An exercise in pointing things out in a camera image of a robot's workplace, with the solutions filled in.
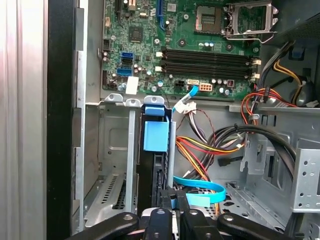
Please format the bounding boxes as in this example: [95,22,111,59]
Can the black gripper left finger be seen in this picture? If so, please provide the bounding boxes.
[65,187,176,240]

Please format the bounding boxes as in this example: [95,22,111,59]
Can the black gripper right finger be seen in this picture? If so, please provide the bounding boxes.
[174,188,298,240]

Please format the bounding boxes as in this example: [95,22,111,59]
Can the blue data wire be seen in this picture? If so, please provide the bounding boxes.
[173,175,227,208]

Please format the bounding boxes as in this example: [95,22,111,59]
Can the orange red yellow power wire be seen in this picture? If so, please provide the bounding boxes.
[175,135,249,218]

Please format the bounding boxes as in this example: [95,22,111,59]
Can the hard disk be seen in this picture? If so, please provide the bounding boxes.
[136,101,177,218]

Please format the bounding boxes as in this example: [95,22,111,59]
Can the metal disk bay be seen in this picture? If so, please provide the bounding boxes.
[83,92,176,229]

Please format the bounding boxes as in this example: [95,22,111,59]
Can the metal drive cage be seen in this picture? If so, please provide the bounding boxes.
[239,106,320,240]

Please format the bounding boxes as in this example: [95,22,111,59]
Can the black open PC case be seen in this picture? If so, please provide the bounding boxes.
[46,0,320,240]

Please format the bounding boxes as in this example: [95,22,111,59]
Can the black RAM slot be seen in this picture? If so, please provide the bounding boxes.
[161,63,254,72]
[161,70,254,79]
[161,55,254,65]
[161,48,254,57]

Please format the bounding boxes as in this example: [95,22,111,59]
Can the green motherboard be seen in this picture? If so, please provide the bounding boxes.
[101,0,262,101]

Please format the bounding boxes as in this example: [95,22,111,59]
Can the thin metal locking lever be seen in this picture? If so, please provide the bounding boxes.
[225,31,278,44]

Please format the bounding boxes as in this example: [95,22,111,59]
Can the CPU socket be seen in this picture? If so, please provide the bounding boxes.
[193,3,230,35]

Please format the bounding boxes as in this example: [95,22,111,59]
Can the blue expansion slot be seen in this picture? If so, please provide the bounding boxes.
[156,0,166,31]

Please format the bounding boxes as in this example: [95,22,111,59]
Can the metal socket cover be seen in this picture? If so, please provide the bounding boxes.
[226,0,280,37]

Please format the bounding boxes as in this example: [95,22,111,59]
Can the black expansion slot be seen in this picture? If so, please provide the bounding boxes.
[115,0,125,27]

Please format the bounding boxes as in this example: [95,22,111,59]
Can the grey power supply unit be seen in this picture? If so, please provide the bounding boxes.
[259,0,320,47]

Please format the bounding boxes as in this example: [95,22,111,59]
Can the thick black cable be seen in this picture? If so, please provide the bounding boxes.
[206,123,298,182]

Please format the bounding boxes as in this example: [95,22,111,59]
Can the thin wires with white connector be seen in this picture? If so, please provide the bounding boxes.
[174,101,218,145]

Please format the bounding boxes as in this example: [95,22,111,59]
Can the blue wire with white label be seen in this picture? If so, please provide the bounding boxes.
[171,84,201,116]

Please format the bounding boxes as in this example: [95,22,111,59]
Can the red and orange wires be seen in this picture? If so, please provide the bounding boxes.
[240,86,300,126]

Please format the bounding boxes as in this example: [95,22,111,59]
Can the yellow and black wires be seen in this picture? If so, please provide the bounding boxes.
[259,41,320,108]

